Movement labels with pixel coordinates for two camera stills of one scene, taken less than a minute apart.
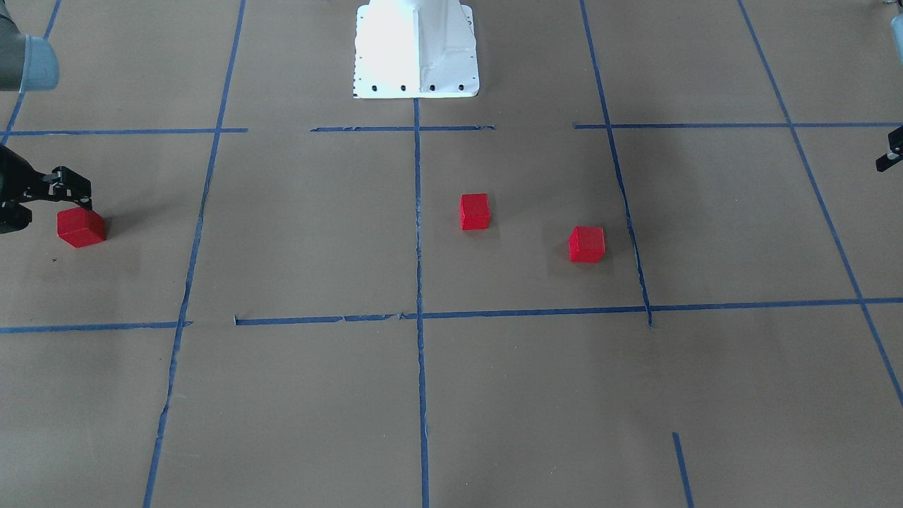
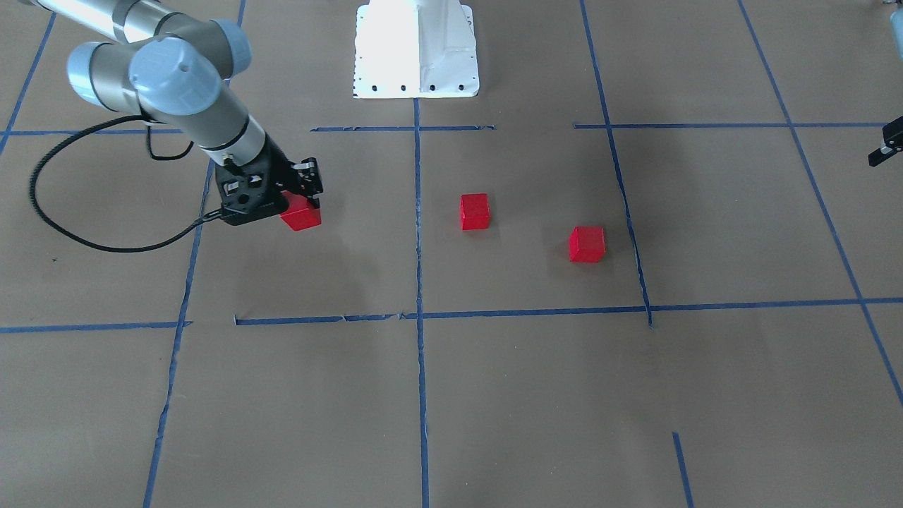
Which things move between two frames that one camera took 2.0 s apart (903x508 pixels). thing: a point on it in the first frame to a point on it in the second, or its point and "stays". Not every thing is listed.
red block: (587, 244) stays
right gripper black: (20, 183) to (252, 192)
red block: (475, 212) stays
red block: (78, 226) to (301, 214)
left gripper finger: (895, 142) to (892, 133)
